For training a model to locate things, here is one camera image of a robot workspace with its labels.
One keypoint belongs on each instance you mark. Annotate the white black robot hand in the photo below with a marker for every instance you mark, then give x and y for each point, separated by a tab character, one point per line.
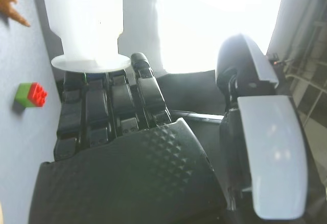
127	178

